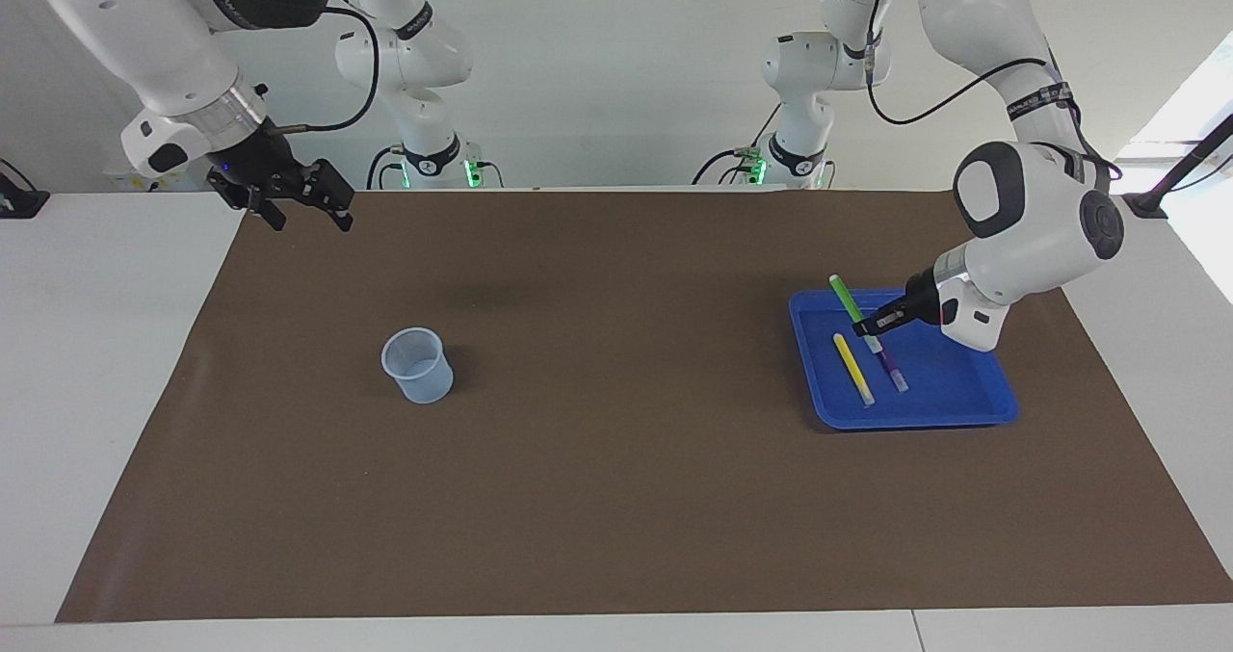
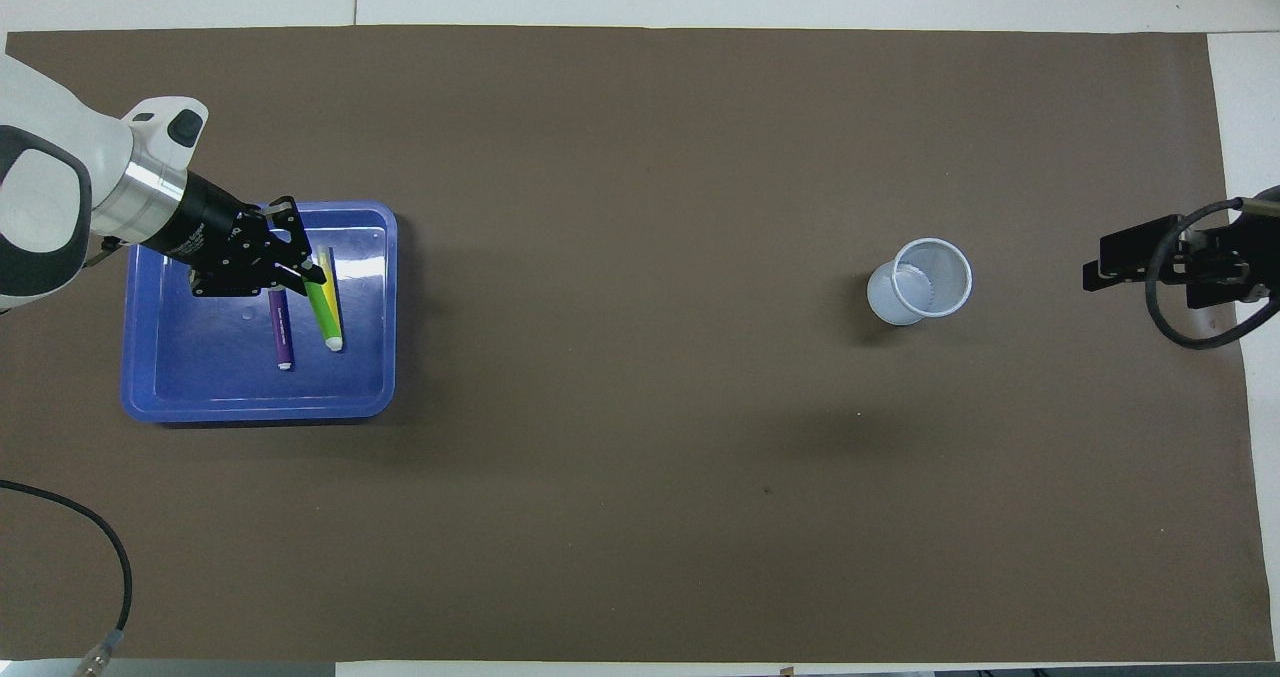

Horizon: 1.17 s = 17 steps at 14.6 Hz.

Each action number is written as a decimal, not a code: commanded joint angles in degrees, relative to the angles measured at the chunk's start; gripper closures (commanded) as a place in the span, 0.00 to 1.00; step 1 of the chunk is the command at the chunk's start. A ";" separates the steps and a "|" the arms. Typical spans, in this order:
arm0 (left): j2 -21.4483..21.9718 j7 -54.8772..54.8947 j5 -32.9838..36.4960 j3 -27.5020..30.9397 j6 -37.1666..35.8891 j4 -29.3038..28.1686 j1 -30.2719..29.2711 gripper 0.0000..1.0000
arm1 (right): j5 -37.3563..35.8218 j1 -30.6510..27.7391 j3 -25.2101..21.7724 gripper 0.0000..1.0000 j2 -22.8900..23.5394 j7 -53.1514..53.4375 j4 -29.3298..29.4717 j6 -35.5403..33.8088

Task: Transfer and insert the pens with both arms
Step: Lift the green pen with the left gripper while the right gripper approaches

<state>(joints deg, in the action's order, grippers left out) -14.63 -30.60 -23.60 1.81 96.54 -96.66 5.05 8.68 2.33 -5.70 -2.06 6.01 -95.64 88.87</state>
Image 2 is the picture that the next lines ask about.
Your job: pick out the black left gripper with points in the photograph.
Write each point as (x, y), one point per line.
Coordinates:
(215, 237)

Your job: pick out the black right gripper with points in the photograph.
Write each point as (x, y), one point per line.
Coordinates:
(1225, 262)

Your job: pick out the green marker pen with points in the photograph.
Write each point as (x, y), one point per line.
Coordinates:
(321, 309)

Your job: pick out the yellow marker pen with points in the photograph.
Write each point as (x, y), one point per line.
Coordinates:
(334, 302)

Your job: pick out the purple marker pen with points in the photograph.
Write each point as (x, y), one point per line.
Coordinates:
(281, 332)

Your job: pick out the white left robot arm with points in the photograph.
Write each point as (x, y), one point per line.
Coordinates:
(50, 197)

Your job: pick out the blue plastic tray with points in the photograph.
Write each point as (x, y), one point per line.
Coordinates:
(200, 377)

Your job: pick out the translucent plastic cup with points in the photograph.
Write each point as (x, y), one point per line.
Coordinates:
(915, 292)

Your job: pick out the brown table mat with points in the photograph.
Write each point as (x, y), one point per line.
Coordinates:
(640, 457)

